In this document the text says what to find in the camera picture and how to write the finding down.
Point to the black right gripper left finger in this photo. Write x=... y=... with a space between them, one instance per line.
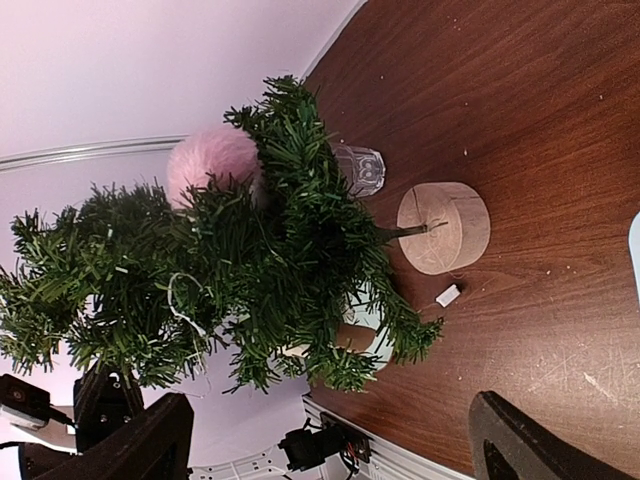
x=154 y=445

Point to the clear drinking glass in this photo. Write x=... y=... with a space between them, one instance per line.
x=364 y=168

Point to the blue plastic basket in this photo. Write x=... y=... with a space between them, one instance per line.
x=634 y=250

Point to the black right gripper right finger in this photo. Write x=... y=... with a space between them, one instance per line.
x=508 y=444

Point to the beige burlap bow ornament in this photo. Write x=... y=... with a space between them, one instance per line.
x=325 y=342

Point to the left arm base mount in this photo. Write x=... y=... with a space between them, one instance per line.
x=312 y=444

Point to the pink pompom ornament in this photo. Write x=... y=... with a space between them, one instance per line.
x=223 y=153

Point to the light green floral plate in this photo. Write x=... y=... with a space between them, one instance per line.
x=361 y=310

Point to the small green christmas tree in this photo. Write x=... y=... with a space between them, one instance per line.
x=124 y=280

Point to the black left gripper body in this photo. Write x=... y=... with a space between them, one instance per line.
x=104 y=401

